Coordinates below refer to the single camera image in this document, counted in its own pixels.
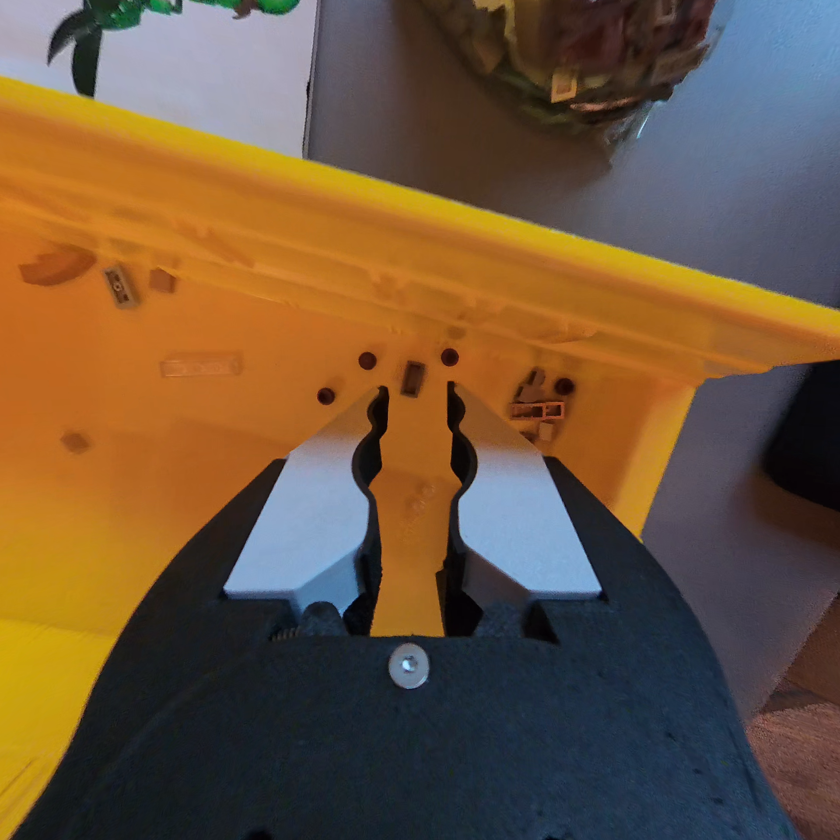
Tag yellow plastic bin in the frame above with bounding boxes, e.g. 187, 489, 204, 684
0, 75, 840, 840

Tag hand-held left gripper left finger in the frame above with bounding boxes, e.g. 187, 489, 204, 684
223, 386, 390, 637

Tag toy instruction booklet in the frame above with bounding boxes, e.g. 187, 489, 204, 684
0, 0, 320, 160

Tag grey desk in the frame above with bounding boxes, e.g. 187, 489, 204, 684
305, 0, 840, 723

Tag pile of mixed toy bricks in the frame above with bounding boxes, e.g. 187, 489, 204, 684
427, 0, 716, 126

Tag clear zip bag green seal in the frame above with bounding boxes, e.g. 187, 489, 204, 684
420, 0, 731, 148

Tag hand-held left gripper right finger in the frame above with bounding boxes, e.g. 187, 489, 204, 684
436, 382, 603, 637

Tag small toy bricks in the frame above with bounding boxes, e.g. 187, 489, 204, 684
18, 243, 578, 455

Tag black perforated chair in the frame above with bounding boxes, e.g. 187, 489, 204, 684
764, 361, 840, 513

